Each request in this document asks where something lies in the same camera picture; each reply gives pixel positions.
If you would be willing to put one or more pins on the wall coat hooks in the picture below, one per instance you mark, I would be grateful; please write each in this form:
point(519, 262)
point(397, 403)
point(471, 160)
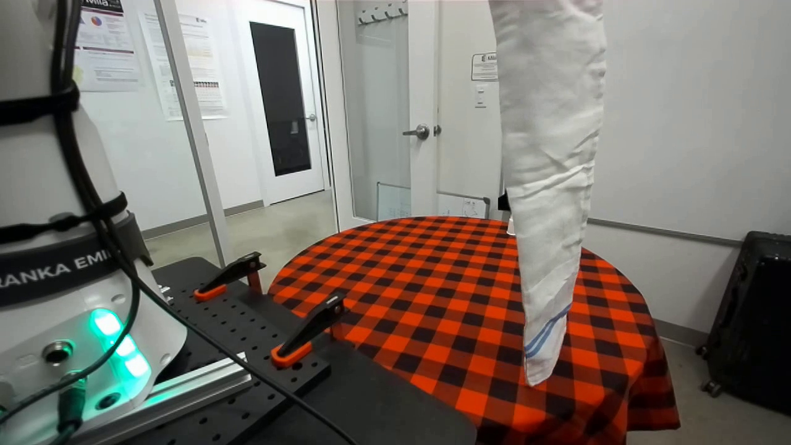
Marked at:
point(383, 10)

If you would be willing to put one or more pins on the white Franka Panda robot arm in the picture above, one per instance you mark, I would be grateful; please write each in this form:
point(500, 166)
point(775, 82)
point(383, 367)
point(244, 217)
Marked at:
point(40, 163)

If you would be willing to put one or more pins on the white door with dark window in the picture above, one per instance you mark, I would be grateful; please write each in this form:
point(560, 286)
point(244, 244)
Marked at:
point(280, 100)

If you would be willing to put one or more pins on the black suitcase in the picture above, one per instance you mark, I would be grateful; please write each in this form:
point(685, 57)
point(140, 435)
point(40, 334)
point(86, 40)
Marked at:
point(755, 322)

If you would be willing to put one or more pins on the white partition post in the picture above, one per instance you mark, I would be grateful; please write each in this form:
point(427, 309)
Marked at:
point(197, 131)

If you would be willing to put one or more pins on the grey wall rail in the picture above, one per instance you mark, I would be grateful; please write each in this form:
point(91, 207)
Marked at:
point(658, 230)

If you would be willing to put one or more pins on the paper wall poster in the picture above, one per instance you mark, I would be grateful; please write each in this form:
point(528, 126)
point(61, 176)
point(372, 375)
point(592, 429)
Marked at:
point(108, 40)
point(202, 66)

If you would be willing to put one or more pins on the orange black plaid tablecloth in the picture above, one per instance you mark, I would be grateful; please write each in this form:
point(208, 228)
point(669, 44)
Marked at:
point(446, 304)

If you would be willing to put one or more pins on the white paper door sign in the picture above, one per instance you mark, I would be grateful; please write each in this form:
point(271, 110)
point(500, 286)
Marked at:
point(484, 66)

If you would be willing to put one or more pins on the silver aluminium rail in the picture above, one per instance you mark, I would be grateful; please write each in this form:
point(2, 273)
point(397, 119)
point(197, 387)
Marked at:
point(188, 383)

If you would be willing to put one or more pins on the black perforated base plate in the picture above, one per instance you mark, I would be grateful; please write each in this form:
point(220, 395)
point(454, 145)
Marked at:
point(239, 330)

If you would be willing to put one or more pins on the white cloth with blue stripes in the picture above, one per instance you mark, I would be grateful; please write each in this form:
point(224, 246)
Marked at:
point(548, 163)

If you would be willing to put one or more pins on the black orange spring clamp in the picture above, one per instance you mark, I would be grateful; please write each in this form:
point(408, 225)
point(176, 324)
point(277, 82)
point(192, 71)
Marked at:
point(230, 273)
point(310, 330)

